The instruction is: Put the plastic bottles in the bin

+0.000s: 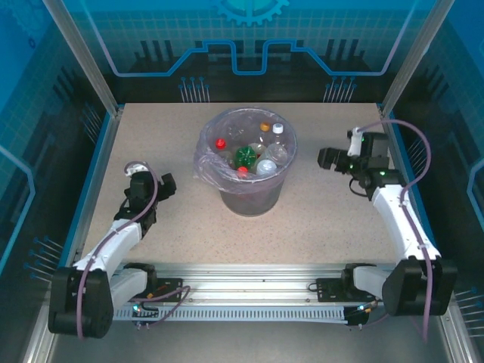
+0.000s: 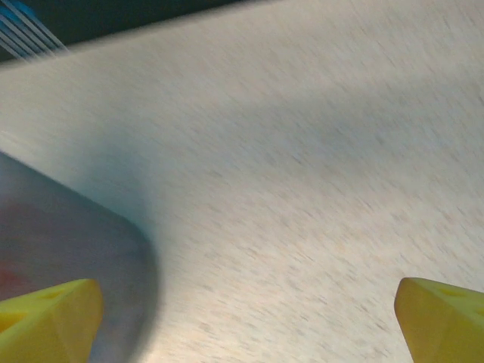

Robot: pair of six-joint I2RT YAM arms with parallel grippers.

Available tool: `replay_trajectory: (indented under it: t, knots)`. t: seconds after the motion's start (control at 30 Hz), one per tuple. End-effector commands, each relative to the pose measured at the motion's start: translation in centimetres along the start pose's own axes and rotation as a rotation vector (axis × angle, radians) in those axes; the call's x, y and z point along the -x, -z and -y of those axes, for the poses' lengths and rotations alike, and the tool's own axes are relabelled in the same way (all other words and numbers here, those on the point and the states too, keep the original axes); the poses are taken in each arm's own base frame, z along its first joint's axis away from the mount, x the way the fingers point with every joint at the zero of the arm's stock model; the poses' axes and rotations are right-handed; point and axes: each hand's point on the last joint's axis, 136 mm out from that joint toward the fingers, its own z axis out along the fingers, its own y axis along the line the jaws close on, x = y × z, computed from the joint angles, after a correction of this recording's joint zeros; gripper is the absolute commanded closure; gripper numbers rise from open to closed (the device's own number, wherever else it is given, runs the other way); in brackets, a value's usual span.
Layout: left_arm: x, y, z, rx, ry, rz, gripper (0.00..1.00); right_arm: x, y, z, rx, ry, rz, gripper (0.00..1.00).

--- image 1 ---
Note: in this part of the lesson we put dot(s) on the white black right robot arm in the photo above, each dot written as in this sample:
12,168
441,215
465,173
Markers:
385,211

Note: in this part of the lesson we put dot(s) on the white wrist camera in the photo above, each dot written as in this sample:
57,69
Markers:
354,145
134,172

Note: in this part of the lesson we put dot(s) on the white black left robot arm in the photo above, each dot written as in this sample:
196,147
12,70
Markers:
64,302

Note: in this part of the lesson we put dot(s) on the grey metal front plate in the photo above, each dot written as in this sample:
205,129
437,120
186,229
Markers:
246,344

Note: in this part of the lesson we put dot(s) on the bin with purple liner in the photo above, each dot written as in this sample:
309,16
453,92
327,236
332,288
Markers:
249,200

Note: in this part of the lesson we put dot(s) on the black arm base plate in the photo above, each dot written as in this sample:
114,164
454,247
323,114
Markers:
329,289
170,287

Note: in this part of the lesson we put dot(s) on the green plastic bottle yellow cap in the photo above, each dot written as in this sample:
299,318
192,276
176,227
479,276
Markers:
246,156

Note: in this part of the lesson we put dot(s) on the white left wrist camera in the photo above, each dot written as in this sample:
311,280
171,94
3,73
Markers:
134,172

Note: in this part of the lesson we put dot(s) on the aluminium front rail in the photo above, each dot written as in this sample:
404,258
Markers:
246,287

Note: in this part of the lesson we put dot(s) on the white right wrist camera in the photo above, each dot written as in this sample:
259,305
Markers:
354,145

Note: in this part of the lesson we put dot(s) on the black connector box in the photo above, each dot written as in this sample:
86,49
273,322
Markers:
145,314
357,318

